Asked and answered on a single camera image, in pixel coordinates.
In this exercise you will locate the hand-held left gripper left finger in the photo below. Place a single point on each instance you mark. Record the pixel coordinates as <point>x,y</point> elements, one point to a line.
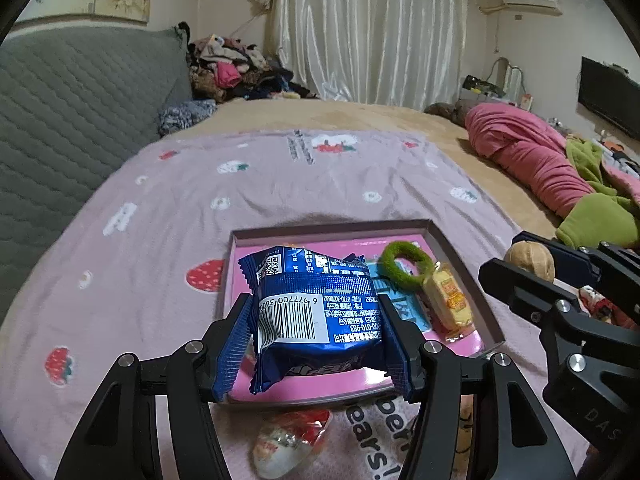
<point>235,350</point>

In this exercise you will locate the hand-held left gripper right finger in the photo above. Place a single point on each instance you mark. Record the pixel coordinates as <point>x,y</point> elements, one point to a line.
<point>400,350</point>

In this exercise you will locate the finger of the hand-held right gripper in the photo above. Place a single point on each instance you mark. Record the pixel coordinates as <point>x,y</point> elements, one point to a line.
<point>525,290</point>
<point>575,257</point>

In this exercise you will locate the brown walnut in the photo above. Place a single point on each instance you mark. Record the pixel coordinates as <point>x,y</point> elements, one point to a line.
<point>530,262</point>

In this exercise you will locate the pink tray box lid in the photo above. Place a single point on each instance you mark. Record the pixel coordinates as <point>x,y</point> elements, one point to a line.
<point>480,305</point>

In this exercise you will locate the yellow snack packet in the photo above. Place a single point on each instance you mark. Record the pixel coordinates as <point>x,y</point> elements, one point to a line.
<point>447,305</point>

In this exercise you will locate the blue snack packet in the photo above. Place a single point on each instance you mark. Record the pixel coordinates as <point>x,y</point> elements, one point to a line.
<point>315,315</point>

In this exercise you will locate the green fleece blanket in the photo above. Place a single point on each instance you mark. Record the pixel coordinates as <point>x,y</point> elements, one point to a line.
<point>595,220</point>

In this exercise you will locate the red white plush toy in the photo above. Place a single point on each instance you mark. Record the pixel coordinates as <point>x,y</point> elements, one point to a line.
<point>595,302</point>

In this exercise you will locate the pink book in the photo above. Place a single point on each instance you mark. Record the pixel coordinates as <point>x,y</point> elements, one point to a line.
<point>350,385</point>

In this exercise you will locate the red white snack packet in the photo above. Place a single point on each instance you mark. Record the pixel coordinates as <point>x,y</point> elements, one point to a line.
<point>290,440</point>

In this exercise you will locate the pink quilt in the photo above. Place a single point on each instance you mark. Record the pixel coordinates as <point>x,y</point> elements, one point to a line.
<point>515,150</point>

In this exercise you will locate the pink strawberry print blanket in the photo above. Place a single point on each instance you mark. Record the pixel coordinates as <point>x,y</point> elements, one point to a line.
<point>150,210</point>

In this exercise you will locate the black television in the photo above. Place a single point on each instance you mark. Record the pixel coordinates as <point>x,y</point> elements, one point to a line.
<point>607,95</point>

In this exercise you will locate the cluttered side table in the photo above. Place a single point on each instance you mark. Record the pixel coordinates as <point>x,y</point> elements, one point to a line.
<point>492,85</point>

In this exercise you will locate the brown cloth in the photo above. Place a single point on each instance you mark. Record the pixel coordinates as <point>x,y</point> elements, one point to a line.
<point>445,109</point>

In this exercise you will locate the beige bed sheet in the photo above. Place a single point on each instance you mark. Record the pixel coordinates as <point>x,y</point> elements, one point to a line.
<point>350,115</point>

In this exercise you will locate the blue patterned cloth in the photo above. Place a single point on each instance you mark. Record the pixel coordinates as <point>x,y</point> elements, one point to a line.
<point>187,114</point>

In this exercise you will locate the pile of clothes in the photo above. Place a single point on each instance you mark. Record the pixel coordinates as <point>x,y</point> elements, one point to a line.
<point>235,72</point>

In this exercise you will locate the grey quilted headboard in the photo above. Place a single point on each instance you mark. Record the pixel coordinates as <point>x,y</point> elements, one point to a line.
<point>75,120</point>

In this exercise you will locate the white curtain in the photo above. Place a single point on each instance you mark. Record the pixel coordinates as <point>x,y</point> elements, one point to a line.
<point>370,30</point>

